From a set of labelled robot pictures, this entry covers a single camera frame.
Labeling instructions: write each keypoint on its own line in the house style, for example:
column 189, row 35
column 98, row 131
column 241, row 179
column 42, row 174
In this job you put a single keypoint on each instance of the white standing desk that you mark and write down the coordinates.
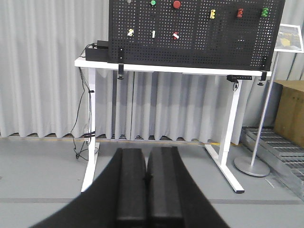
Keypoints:
column 219, row 158

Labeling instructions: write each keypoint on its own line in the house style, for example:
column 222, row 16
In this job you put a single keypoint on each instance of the black perforated pegboard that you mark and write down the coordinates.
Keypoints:
column 225, row 42

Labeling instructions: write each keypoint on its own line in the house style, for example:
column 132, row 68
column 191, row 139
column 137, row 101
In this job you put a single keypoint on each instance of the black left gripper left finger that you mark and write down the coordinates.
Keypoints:
column 131, row 207

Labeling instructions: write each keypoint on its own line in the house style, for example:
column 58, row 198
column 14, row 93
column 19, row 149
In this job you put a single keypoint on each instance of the lower red mushroom button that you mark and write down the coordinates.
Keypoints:
column 176, row 4

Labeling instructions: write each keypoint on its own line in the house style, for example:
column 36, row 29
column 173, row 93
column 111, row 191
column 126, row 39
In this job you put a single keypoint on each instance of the black board clamp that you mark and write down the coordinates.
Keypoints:
column 121, row 63
column 264, row 73

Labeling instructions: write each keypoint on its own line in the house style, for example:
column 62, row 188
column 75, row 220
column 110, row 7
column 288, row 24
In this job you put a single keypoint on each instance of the black power supply box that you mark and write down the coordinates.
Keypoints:
column 97, row 51

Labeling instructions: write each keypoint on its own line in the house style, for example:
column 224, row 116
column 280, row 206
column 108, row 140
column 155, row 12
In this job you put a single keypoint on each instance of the cardboard box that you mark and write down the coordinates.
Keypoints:
column 289, row 121

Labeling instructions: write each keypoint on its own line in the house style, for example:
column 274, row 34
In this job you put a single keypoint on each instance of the black right board clamp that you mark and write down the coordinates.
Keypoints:
column 264, row 73

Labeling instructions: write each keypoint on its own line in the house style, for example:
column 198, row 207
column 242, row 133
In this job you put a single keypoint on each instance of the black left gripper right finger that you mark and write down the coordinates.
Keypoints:
column 163, row 206

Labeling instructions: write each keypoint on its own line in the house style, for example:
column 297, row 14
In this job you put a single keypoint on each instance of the red knob upper row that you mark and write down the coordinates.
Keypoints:
column 240, row 13

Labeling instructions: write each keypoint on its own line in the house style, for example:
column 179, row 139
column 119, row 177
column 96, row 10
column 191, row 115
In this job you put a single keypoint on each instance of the desk height control panel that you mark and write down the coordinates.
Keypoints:
column 235, row 78

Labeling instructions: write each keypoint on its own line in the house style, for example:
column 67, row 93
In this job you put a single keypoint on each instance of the green knob upper row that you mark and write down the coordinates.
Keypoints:
column 264, row 12

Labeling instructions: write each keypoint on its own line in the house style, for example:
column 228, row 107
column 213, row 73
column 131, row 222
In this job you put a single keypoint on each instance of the red rotary knob lower row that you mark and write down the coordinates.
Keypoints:
column 175, row 35

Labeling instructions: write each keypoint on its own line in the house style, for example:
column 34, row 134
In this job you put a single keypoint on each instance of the yellow knob upper row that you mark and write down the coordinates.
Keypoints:
column 212, row 13

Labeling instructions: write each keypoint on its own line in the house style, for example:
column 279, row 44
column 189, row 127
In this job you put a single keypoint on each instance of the black left board clamp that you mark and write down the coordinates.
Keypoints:
column 121, row 63

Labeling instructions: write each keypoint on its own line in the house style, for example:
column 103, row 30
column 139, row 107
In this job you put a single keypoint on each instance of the metal grating ramp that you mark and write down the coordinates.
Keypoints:
column 283, row 157

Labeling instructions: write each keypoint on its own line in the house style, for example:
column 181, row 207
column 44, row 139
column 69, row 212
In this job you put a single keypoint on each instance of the silver sign stand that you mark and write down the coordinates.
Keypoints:
column 251, row 165

